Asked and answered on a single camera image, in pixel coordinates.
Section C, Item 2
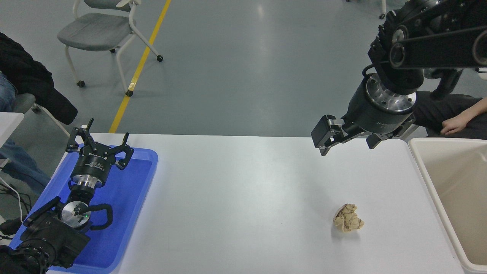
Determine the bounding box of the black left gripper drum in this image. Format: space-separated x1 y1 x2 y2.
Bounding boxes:
71 145 118 182

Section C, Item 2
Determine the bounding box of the person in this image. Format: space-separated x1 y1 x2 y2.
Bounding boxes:
0 32 78 195
413 91 487 139

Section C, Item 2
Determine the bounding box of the person's hand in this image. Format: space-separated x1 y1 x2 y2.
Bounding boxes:
441 113 472 136

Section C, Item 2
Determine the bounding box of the black cable bundle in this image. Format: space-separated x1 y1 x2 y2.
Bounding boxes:
0 186 34 215

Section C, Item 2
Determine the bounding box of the large pale bin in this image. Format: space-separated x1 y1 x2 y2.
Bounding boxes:
408 137 487 274

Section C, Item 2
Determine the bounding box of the white cable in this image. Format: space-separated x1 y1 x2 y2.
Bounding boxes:
0 177 24 223

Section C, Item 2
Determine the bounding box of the grey office chair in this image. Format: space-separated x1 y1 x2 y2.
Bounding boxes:
11 93 73 137

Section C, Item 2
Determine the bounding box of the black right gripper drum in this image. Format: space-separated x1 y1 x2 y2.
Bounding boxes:
342 81 416 134

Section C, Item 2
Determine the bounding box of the blue plastic tray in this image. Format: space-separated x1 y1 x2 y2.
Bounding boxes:
8 144 159 274

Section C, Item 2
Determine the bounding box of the small white table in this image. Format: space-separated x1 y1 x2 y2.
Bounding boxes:
0 112 25 168

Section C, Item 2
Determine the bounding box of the tan paper ball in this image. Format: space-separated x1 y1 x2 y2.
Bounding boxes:
333 203 364 233

